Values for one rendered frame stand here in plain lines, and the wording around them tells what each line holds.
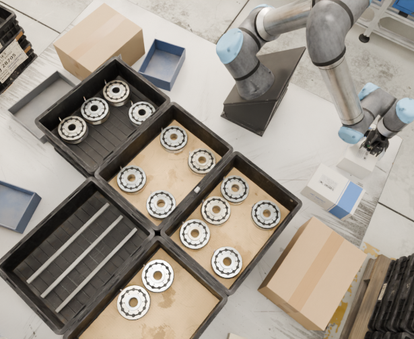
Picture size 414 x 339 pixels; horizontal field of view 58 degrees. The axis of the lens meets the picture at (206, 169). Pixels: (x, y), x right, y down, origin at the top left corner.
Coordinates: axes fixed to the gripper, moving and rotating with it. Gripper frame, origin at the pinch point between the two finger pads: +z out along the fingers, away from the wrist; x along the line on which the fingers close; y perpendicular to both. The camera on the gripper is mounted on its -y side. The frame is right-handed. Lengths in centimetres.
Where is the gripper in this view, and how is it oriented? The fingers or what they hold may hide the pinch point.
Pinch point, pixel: (363, 148)
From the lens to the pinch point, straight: 167.4
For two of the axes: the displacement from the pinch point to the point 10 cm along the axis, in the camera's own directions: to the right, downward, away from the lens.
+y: -5.0, 7.9, -3.6
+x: 8.7, 4.8, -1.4
